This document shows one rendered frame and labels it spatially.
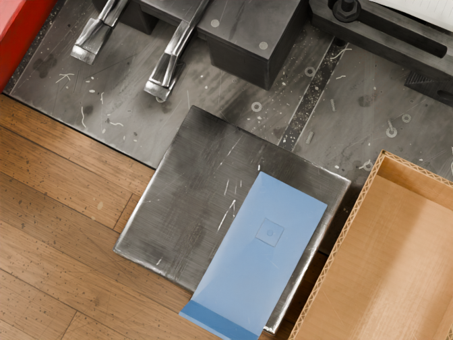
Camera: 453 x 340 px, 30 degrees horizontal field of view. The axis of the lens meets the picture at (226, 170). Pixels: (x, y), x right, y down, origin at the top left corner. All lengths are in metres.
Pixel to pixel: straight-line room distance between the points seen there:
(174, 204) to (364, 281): 0.19
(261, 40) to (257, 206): 0.15
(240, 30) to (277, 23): 0.03
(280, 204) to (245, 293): 0.09
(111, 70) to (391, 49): 0.28
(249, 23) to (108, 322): 0.31
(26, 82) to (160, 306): 0.27
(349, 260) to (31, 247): 0.30
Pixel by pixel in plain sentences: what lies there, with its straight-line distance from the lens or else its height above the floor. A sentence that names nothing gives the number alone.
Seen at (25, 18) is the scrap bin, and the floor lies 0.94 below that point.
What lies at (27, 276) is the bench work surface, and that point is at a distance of 0.83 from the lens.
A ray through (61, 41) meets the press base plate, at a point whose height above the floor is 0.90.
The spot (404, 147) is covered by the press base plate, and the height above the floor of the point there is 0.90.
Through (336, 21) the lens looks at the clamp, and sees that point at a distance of 0.79.
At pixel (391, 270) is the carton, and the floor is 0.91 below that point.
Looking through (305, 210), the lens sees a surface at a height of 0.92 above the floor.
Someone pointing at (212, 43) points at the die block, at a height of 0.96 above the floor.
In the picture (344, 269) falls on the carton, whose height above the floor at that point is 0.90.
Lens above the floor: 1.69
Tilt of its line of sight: 75 degrees down
